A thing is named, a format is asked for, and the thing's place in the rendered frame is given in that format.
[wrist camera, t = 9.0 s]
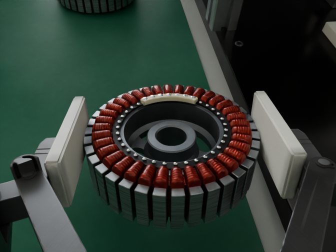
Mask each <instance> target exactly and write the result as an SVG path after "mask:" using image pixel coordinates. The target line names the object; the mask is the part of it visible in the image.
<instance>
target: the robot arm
mask: <svg viewBox="0 0 336 252"><path fill-rule="evenodd" d="M251 117H252V119H253V123H255V125H256V127H257V132H259V135H260V148H259V151H260V153H261V155H262V158H263V160H264V162H265V164H266V166H267V168H268V171H269V173H270V175H271V177H272V179H273V181H274V183H275V186H276V188H277V190H278V192H279V194H280V196H281V197H282V198H283V199H294V197H296V193H297V190H298V189H299V194H298V197H297V200H296V203H295V206H294V209H293V212H292V215H291V218H290V221H289V225H288V228H287V231H286V234H285V237H284V240H283V243H282V246H281V249H280V252H322V249H323V243H324V238H325V233H326V228H327V222H328V217H329V212H330V207H331V206H332V207H336V163H335V162H334V161H332V160H331V159H328V158H326V157H322V156H321V154H320V153H319V152H318V150H317V149H316V148H315V146H314V145H313V144H312V142H311V141H310V140H309V138H308V137H307V135H306V134H305V133H304V132H302V131H301V130H299V129H290V128H289V126H288V125H287V123H286V122H285V120H284V119H283V117H282V116H281V114H280V113H279V112H278V110H277V109H276V107H275V106H274V104H273V103H272V101H271V100H270V98H269V97H268V95H267V94H266V93H265V91H256V92H254V96H253V103H252V109H251ZM88 122H89V115H88V109H87V103H86V98H84V97H83V96H75V98H74V99H73V101H72V103H71V105H70V107H69V109H68V112H67V114H66V116H65V118H64V120H63V123H62V125H61V127H60V129H59V131H58V133H57V136H56V137H50V138H45V139H44V140H43V141H42V142H41V143H40V144H39V146H38V148H37V150H36V151H35V153H34V154H24V155H21V156H19V157H16V158H15V159H14V160H12V162H11V163H10V170H11V172H12V175H13V178H14V180H11V181H8V182H4V183H0V252H11V247H12V229H13V222H15V221H19V220H22V219H25V218H29V220H30V223H31V225H32V228H33V230H34V233H35V235H36V238H37V240H38V243H39V245H40V248H41V250H42V252H87V250H86V249H85V247H84V245H83V243H82V241H81V239H80V238H79V236H78V234H77V232H76V230H75V228H74V227H73V225H72V223H71V221H70V219H69V218H68V216H67V214H66V212H65V210H64V208H66V207H70V206H71V205H72V201H73V198H74V194H75V191H76V187H77V184H78V180H79V177H80V173H81V169H82V166H83V162H84V159H85V155H86V153H85V148H84V137H85V131H86V128H87V124H88Z"/></svg>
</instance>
